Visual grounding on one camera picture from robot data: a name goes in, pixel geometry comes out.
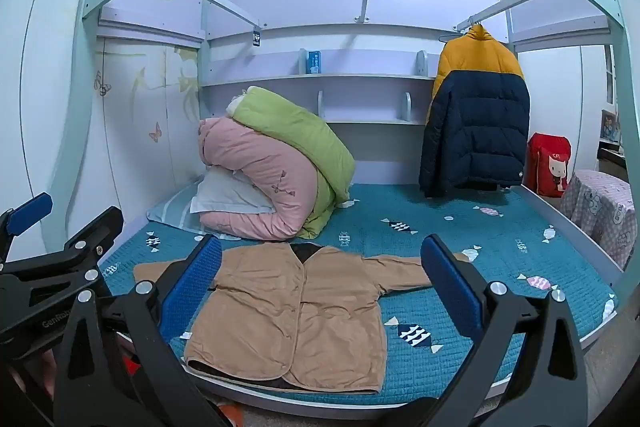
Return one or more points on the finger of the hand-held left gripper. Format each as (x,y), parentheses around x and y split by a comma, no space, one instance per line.
(30,212)
(85,247)

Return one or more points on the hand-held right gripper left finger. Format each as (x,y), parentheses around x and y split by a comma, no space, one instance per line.
(192,289)

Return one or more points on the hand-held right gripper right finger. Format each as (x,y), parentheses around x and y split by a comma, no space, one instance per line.
(450,287)

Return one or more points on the tan jacket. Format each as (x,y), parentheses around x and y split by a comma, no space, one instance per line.
(280,307)

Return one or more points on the striped pale blue pillow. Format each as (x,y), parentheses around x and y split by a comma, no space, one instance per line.
(172,214)

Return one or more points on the teal quilted bed mat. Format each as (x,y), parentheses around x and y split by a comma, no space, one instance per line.
(390,357)

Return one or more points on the white pillow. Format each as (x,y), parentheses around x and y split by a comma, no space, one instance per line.
(225,194)

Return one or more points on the pink quilt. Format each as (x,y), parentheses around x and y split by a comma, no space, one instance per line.
(270,177)

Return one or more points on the red cartoon bag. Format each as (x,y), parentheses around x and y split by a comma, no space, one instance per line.
(550,164)

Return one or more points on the yellow and navy puffer jacket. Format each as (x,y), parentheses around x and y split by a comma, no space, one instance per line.
(475,122)

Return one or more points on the green quilt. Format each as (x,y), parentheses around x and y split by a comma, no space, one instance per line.
(295,132)

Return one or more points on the small blue box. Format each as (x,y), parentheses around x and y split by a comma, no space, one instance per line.
(314,63)

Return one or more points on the small black tag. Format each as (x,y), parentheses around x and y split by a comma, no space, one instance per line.
(257,38)

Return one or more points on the butterfly wall sticker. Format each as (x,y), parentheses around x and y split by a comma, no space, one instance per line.
(156,133)
(102,84)

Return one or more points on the lilac wall shelf unit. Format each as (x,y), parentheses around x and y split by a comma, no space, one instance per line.
(360,79)

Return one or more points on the picture frame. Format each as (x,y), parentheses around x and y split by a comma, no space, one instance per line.
(611,127)

